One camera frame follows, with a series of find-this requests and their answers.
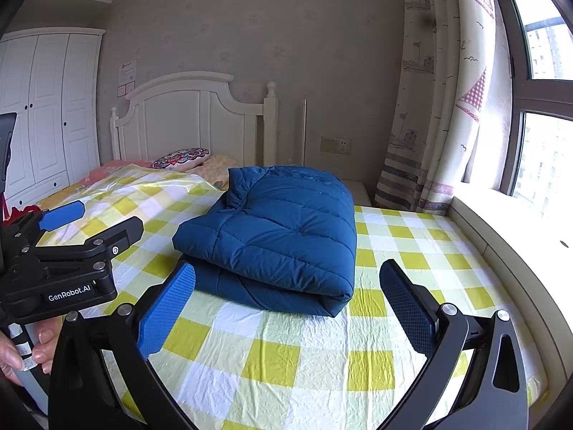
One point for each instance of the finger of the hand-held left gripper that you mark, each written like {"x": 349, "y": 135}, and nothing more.
{"x": 62, "y": 215}
{"x": 116, "y": 235}

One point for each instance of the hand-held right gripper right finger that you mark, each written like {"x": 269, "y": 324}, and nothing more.
{"x": 407, "y": 309}

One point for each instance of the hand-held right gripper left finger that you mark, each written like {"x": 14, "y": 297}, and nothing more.
{"x": 165, "y": 309}

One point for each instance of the blue quilted jacket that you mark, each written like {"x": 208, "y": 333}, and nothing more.
{"x": 277, "y": 233}

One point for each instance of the person's left hand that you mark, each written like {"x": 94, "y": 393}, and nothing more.
{"x": 46, "y": 345}

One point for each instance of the red cloth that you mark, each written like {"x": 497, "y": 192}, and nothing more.
{"x": 29, "y": 209}

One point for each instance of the yellow checkered duvet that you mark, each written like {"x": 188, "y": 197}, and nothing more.
{"x": 134, "y": 183}

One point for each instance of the colourful patterned pillow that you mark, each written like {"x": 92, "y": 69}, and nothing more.
{"x": 179, "y": 159}

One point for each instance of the white wardrobe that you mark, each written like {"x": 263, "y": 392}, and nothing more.
{"x": 49, "y": 98}

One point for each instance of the white window ledge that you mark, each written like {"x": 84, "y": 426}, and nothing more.
{"x": 515, "y": 251}

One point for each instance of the cream pillow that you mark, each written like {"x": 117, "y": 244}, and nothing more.
{"x": 219, "y": 165}

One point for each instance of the white nightstand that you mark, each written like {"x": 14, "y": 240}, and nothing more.
{"x": 360, "y": 192}

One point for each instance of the yellow checkered bedsheet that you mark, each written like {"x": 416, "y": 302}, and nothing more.
{"x": 291, "y": 367}

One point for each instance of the white bed headboard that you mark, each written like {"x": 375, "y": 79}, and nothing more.
{"x": 179, "y": 116}

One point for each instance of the thin metal lamp pole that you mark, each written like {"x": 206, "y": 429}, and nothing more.
{"x": 304, "y": 134}

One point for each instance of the printed cream curtain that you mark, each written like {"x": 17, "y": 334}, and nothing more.
{"x": 429, "y": 98}

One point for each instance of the dark framed window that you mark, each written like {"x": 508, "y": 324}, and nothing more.
{"x": 519, "y": 76}

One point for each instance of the white wall notice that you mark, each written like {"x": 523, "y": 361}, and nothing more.
{"x": 129, "y": 71}

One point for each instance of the beige wall socket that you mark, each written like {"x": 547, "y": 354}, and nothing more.
{"x": 335, "y": 144}

